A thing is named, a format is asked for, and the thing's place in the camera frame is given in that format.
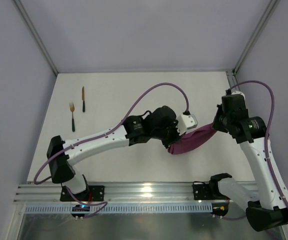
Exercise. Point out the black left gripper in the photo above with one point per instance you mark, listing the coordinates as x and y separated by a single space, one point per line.
171 137

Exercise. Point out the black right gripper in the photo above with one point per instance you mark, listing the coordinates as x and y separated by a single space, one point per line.
217 120

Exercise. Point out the purple cloth napkin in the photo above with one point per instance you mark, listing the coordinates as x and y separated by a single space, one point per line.
192 140

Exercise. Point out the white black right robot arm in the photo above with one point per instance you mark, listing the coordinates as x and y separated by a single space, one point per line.
268 208

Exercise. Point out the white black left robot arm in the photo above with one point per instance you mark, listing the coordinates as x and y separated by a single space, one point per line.
64 155

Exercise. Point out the right controller board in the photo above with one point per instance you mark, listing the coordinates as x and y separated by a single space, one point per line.
219 211

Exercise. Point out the controller board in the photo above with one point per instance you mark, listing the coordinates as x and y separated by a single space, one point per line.
219 211
80 211

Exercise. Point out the left controller board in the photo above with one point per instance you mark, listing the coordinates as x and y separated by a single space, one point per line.
80 211

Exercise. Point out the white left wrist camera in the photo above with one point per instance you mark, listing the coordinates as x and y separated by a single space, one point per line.
186 122

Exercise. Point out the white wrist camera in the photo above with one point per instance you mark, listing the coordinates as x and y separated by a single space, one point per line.
186 122
234 92

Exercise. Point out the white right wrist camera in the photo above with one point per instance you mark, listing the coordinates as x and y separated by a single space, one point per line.
234 92

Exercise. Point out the aluminium right side rail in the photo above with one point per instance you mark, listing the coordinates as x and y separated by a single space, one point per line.
231 78

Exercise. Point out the aluminium rail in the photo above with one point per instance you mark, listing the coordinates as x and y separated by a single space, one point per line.
137 192
231 78

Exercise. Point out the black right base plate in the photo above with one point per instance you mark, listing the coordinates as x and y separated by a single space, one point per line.
201 191

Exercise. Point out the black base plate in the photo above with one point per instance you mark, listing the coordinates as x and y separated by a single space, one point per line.
201 191
93 193

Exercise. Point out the gold knife black handle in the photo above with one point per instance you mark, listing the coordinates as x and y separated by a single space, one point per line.
83 99

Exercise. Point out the slotted grey cable duct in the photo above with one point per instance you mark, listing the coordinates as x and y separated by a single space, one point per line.
124 208

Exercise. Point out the gold fork black handle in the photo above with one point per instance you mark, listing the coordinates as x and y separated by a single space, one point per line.
72 109

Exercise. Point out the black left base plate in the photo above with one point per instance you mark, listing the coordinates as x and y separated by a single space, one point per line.
93 193

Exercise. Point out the right corner frame post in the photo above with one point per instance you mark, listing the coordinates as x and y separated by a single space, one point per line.
256 33

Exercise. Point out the corner frame post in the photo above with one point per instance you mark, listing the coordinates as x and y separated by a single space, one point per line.
35 35
256 33

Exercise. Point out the aluminium front rail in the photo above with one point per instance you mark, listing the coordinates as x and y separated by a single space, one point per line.
137 192

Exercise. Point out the left corner frame post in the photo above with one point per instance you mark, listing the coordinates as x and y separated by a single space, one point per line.
35 35

